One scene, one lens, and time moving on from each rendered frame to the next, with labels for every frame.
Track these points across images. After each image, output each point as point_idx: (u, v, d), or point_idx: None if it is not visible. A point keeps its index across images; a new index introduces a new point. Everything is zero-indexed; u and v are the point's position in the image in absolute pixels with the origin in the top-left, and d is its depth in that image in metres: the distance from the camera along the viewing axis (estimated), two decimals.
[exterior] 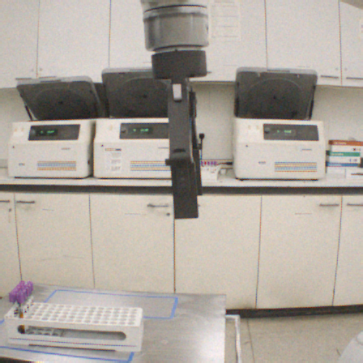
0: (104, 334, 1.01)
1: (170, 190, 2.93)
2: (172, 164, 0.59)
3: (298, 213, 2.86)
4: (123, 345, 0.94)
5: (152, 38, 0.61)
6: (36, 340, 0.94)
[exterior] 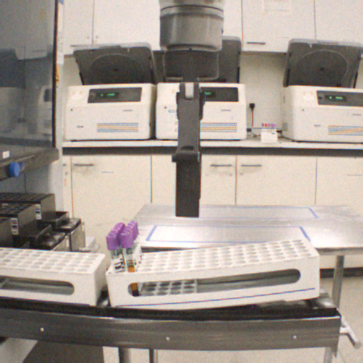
0: (255, 284, 0.71)
1: (232, 151, 3.00)
2: (178, 160, 0.59)
3: (349, 174, 2.94)
4: (296, 290, 0.64)
5: (168, 36, 0.62)
6: (160, 304, 0.65)
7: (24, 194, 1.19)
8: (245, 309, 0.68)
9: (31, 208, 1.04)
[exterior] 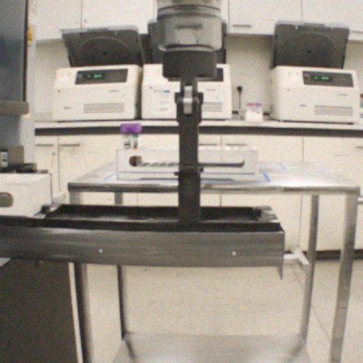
0: None
1: (217, 130, 3.00)
2: None
3: (337, 155, 2.94)
4: (241, 173, 1.00)
5: None
6: (149, 172, 1.02)
7: None
8: None
9: None
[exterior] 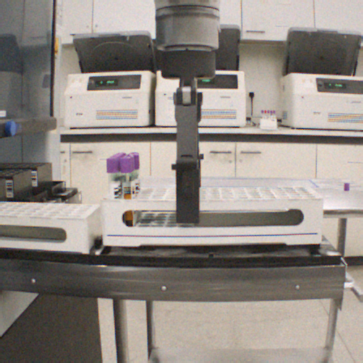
0: None
1: (231, 138, 2.99)
2: (177, 169, 0.61)
3: (350, 162, 2.92)
4: (297, 233, 0.63)
5: (164, 36, 0.62)
6: (154, 236, 0.64)
7: (21, 164, 1.17)
8: (343, 190, 1.14)
9: (27, 172, 1.02)
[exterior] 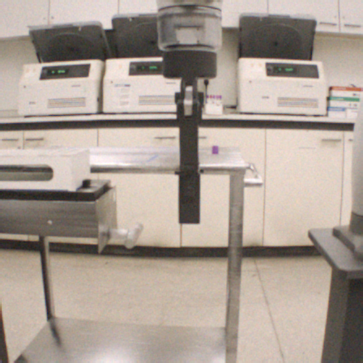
0: None
1: (177, 123, 2.99)
2: None
3: (301, 147, 2.93)
4: (49, 190, 0.64)
5: None
6: None
7: None
8: (211, 153, 1.14)
9: None
